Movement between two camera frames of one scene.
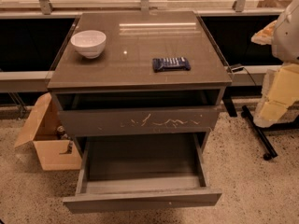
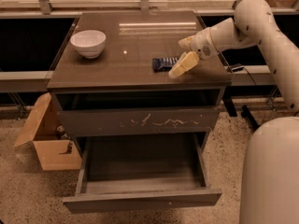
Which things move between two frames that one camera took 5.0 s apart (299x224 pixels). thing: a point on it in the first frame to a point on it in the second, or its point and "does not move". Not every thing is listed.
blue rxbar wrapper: (180, 63) does not move
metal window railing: (210, 1) does not move
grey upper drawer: (137, 120) does not move
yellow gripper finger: (265, 35) to (202, 43)
